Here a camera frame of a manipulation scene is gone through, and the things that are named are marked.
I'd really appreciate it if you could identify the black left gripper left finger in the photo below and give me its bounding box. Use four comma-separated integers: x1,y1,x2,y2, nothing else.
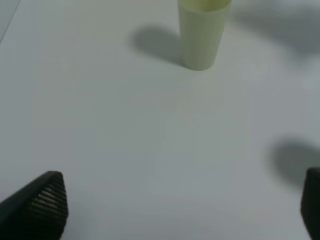
0,171,69,240

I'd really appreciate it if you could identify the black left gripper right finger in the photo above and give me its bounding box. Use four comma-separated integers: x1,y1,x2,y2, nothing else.
300,167,320,240

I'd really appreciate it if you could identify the light green plastic cup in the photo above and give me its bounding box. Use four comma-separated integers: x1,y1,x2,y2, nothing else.
177,0,231,71

